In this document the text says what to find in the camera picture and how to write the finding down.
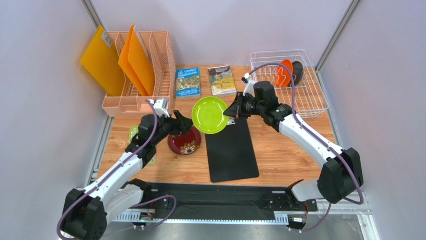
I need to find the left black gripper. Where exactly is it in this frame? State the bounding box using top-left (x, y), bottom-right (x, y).
top-left (152, 110), bottom-right (196, 146)

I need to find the red floral plate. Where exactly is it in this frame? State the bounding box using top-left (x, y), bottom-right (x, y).
top-left (167, 126), bottom-right (202, 155)

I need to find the green plate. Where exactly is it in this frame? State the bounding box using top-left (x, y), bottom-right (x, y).
top-left (191, 96), bottom-right (230, 135)

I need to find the orange plate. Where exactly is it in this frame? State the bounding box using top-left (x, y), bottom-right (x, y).
top-left (275, 59), bottom-right (294, 88)

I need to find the white wire dish rack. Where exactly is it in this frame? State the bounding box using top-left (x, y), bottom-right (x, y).
top-left (250, 49), bottom-right (328, 119)

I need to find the dark black plate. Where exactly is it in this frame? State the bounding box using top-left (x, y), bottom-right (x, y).
top-left (292, 61), bottom-right (304, 86)

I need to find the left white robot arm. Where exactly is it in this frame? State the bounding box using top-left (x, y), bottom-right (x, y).
top-left (56, 110), bottom-right (193, 240)

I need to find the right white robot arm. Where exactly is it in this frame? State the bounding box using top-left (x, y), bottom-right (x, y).
top-left (223, 81), bottom-right (364, 205)

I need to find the yellow cover book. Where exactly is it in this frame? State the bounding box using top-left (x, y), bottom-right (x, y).
top-left (208, 65), bottom-right (237, 97)

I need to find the blue treehouse book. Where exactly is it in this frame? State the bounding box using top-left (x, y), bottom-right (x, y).
top-left (176, 67), bottom-right (201, 99)

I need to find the black clipboard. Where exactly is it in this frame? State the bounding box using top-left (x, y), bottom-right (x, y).
top-left (205, 119), bottom-right (260, 183)

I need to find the green treehouse book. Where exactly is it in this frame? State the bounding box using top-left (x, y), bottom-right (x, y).
top-left (128, 126), bottom-right (157, 166)

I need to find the orange folder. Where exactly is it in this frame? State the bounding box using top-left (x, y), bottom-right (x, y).
top-left (118, 24), bottom-right (156, 97)

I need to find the pink desk file organizer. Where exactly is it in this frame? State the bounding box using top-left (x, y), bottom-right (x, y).
top-left (102, 31), bottom-right (177, 118)

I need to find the black base mat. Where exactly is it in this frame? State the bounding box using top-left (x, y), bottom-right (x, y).
top-left (142, 183), bottom-right (318, 221)

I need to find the yellow folder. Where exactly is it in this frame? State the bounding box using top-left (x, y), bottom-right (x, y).
top-left (80, 25), bottom-right (125, 97)

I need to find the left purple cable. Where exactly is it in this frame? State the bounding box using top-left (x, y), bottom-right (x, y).
top-left (56, 99), bottom-right (178, 240)

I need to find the purple cable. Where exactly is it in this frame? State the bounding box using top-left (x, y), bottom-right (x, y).
top-left (248, 63), bottom-right (365, 233)
top-left (56, 99), bottom-right (178, 240)

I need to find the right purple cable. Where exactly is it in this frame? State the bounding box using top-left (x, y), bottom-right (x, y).
top-left (248, 63), bottom-right (365, 233)

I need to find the aluminium frame rail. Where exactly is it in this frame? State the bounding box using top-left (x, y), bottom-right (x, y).
top-left (69, 186), bottom-right (372, 225)

